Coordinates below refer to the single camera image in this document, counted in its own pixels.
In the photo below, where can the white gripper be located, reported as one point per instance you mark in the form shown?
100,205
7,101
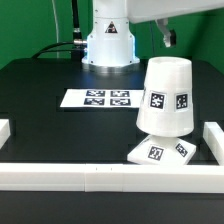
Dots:
147,10

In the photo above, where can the white lamp shade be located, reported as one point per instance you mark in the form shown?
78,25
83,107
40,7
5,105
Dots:
166,108

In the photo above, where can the white lamp base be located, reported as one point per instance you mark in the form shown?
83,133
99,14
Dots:
155,150

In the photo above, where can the white marker sheet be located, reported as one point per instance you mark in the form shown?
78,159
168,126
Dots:
101,98

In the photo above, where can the white front fence wall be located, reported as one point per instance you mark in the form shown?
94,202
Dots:
111,178

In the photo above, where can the white left fence wall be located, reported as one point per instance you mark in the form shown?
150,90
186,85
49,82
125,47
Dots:
4,131

